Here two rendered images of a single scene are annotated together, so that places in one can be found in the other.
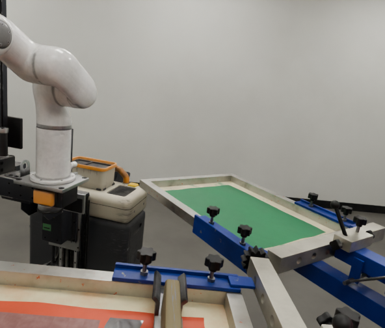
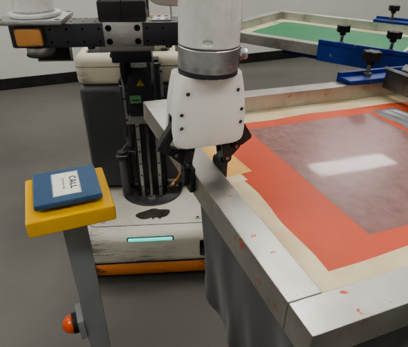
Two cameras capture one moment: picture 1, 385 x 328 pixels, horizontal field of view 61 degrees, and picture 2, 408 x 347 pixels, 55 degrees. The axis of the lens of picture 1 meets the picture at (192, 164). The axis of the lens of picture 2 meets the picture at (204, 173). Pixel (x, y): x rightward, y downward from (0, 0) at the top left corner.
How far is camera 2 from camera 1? 0.74 m
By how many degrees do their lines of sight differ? 23
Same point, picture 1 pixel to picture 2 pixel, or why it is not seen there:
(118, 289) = (353, 93)
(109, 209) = not seen: hidden behind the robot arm
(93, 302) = (344, 106)
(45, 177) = not seen: hidden behind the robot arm
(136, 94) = not seen: outside the picture
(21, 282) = (275, 104)
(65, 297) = (319, 107)
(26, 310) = (310, 119)
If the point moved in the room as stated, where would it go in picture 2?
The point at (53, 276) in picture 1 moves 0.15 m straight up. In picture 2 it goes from (302, 91) to (312, 20)
